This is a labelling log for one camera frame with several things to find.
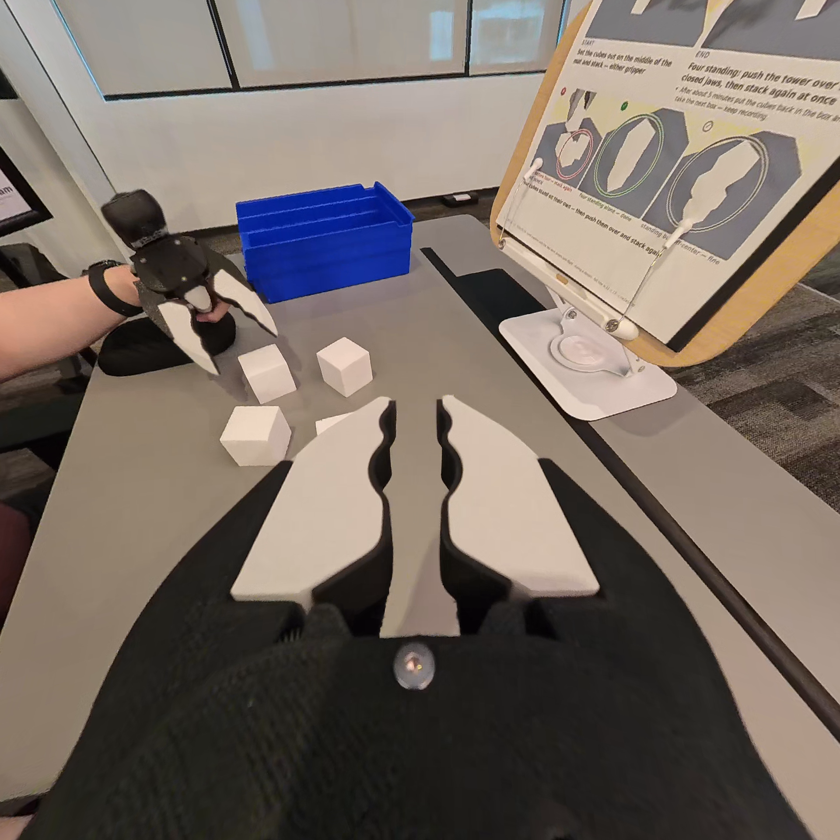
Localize black wrist band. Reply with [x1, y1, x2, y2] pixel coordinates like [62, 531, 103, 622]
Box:
[88, 260, 143, 318]

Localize white document stand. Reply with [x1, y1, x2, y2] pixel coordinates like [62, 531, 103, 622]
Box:
[497, 157, 678, 421]

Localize person's left forearm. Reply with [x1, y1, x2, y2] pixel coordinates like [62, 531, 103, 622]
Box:
[0, 276, 122, 383]

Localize black mesh wrist rest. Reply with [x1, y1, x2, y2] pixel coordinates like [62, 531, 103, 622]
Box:
[98, 317, 238, 377]

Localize wooden document board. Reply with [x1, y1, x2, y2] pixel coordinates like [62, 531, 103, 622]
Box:
[490, 0, 840, 368]

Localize black framed wall sign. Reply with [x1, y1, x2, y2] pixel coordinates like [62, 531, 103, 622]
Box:
[0, 147, 53, 237]

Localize blue plastic bin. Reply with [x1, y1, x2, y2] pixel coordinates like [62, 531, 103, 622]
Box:
[236, 182, 416, 304]

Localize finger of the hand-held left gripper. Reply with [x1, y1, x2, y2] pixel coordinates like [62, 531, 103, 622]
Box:
[159, 298, 222, 377]
[213, 269, 281, 340]

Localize person's dark red shorts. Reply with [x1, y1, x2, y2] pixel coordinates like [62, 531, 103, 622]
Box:
[0, 502, 34, 627]

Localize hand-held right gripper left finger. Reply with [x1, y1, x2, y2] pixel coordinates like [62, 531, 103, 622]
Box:
[230, 395, 398, 636]

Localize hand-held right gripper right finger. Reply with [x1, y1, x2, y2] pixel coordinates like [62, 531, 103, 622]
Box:
[436, 394, 601, 636]

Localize printed instruction sheet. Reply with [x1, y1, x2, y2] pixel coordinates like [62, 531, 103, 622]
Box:
[497, 0, 840, 352]

